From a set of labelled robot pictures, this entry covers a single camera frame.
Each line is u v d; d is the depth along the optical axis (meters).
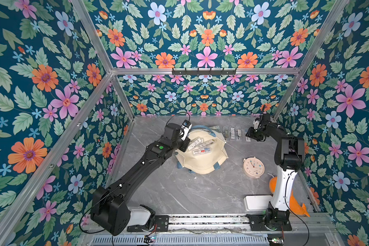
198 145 0.99
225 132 1.08
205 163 0.93
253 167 0.91
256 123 1.01
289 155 0.60
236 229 0.73
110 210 0.39
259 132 0.92
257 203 0.77
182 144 0.70
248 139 1.04
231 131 1.08
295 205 0.76
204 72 0.92
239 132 1.08
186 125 0.68
